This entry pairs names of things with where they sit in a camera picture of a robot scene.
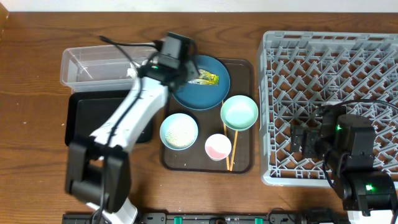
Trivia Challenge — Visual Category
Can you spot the yellow green snack wrapper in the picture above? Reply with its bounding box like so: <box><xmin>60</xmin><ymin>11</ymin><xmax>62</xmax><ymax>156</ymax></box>
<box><xmin>188</xmin><ymin>69</ymin><xmax>220</xmax><ymax>85</ymax></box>

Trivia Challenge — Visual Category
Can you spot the dark blue plate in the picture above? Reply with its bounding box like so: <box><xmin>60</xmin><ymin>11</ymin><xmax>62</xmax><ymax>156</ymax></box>
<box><xmin>173</xmin><ymin>55</ymin><xmax>231</xmax><ymax>110</ymax></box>

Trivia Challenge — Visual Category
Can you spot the light blue rice bowl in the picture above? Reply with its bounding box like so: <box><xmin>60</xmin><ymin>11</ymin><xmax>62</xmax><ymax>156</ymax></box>
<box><xmin>159</xmin><ymin>113</ymin><xmax>198</xmax><ymax>151</ymax></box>

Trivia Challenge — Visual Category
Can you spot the mint green bowl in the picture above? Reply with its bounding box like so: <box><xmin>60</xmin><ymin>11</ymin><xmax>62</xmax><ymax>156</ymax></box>
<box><xmin>220</xmin><ymin>95</ymin><xmax>259</xmax><ymax>131</ymax></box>

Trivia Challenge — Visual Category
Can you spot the pink cup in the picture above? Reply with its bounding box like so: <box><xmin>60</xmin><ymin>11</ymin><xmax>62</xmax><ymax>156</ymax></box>
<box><xmin>205</xmin><ymin>134</ymin><xmax>232</xmax><ymax>161</ymax></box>

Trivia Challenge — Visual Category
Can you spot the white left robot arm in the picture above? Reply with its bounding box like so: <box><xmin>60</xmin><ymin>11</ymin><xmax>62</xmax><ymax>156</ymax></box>
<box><xmin>65</xmin><ymin>52</ymin><xmax>200</xmax><ymax>223</ymax></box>

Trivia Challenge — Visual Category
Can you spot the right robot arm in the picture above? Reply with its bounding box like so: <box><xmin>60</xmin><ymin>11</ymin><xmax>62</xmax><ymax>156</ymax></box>
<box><xmin>290</xmin><ymin>103</ymin><xmax>397</xmax><ymax>217</ymax></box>

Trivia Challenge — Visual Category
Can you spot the grey dishwasher rack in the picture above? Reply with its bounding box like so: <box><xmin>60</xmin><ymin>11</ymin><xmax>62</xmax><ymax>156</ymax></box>
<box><xmin>257</xmin><ymin>31</ymin><xmax>397</xmax><ymax>187</ymax></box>

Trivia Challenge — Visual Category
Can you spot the clear plastic waste bin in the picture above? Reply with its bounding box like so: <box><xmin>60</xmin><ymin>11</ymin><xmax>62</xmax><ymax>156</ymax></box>
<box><xmin>60</xmin><ymin>45</ymin><xmax>156</xmax><ymax>92</ymax></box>

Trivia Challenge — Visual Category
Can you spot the dark brown serving tray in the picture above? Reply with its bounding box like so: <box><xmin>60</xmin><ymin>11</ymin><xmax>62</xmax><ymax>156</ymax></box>
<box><xmin>160</xmin><ymin>58</ymin><xmax>255</xmax><ymax>174</ymax></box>

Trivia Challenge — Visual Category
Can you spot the black plastic tray bin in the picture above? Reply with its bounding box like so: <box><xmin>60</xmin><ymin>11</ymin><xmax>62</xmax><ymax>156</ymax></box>
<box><xmin>64</xmin><ymin>89</ymin><xmax>154</xmax><ymax>147</ymax></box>

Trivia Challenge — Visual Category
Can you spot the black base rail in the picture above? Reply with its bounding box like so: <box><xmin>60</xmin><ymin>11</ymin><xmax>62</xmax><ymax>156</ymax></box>
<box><xmin>61</xmin><ymin>207</ymin><xmax>351</xmax><ymax>224</ymax></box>

